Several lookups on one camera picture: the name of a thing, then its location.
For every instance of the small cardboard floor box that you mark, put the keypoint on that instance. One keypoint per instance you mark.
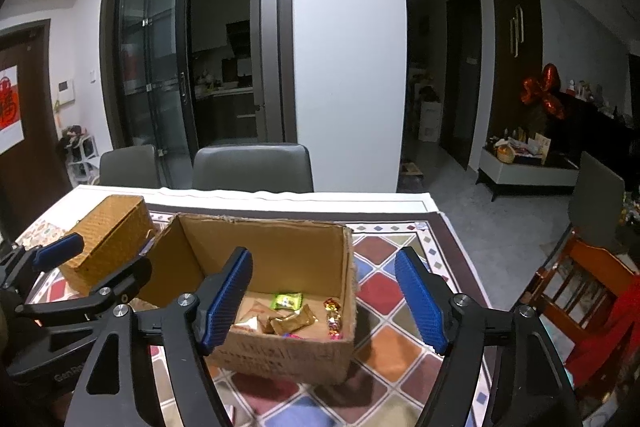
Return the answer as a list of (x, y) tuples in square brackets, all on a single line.
[(411, 170)]

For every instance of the narrow grey dining chair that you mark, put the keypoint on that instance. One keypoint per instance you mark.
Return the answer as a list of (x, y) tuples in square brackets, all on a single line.
[(130, 167)]

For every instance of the white pink snack packet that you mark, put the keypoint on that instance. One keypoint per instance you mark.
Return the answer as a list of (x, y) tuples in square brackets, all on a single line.
[(252, 314)]

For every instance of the white intercom panel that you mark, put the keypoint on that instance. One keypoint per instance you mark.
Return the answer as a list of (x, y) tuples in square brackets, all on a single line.
[(66, 90)]

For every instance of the black range hood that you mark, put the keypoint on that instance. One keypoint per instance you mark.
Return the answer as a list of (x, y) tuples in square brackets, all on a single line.
[(238, 38)]

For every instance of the red cloth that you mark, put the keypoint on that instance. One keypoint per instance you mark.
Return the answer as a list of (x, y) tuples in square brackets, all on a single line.
[(615, 332)]

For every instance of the low white cabinet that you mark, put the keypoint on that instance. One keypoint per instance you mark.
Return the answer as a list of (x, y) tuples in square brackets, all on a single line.
[(525, 174)]

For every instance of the dark wardrobe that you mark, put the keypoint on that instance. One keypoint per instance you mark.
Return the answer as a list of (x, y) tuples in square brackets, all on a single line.
[(515, 57)]

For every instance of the grey side chair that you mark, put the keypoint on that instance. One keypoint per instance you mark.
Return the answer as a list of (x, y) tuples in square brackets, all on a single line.
[(595, 197)]

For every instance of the wide grey dining chair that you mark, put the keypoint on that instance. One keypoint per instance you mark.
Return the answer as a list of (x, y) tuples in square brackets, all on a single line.
[(250, 167)]

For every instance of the woven wicker box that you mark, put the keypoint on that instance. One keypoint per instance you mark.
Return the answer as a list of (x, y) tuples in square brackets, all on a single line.
[(105, 232)]

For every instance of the white shoe rack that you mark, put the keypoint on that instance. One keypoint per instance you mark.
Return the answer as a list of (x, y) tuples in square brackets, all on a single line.
[(80, 157)]

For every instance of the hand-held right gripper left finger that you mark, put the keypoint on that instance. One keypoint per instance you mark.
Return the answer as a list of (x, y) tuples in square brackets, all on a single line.
[(227, 302)]

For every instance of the red gold candy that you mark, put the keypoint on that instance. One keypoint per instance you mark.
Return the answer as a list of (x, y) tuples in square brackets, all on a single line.
[(332, 305)]

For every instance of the brown entrance door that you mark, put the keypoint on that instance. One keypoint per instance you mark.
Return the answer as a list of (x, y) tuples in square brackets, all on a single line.
[(40, 132)]

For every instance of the gold snack packet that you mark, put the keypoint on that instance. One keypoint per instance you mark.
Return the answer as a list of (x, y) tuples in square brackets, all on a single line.
[(295, 321)]

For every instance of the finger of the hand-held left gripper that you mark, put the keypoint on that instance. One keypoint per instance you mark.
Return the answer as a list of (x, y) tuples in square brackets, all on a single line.
[(57, 252), (130, 277)]

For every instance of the dark sideboard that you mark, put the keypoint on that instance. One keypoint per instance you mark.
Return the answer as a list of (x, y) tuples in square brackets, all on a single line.
[(600, 127)]

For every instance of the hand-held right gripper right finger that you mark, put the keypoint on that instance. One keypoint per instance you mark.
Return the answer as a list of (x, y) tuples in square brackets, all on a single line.
[(420, 302)]

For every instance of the colourful checkered tablecloth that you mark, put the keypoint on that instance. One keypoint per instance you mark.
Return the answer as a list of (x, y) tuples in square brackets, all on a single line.
[(380, 357)]

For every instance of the silver refrigerator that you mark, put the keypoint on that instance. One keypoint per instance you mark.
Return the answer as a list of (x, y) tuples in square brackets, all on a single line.
[(265, 57)]

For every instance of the sliding glass door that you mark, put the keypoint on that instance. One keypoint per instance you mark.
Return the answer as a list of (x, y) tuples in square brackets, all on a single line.
[(150, 57)]

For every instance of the dark room door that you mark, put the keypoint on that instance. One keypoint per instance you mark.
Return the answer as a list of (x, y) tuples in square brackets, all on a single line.
[(460, 77)]

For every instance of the red balloon bow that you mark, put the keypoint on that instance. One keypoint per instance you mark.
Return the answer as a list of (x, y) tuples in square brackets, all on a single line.
[(542, 89)]

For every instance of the red door poster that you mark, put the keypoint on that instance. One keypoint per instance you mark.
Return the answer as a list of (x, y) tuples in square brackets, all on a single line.
[(10, 107)]

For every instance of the orange wooden chair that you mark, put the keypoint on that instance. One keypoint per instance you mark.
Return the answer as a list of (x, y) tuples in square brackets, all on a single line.
[(595, 257)]

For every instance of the green candy packet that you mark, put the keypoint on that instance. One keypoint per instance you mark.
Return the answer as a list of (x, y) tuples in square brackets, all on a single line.
[(287, 301)]

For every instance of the patterned placemat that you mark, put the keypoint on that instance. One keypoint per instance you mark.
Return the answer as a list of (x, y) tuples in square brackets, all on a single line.
[(42, 227)]

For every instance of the white floor box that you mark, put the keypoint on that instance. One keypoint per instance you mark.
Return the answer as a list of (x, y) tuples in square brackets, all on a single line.
[(430, 122)]

